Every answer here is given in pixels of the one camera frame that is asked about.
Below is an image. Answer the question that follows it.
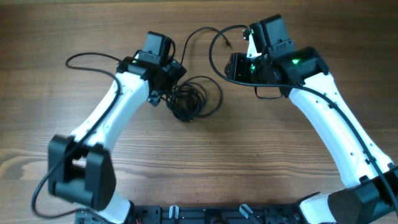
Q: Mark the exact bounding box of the thin black USB cable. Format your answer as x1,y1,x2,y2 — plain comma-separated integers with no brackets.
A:
164,26,233,121

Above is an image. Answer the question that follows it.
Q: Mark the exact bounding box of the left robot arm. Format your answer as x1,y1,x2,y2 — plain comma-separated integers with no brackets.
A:
44,31,186,223

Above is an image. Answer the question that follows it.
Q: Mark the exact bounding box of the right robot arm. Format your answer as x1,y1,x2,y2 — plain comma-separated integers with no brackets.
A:
224,15,397,223

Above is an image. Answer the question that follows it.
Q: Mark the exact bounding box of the left camera cable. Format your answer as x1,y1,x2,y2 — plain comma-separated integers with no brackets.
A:
30,52,177,219

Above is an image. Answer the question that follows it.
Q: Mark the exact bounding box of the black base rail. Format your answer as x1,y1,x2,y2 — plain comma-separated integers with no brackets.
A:
74,203,312,224

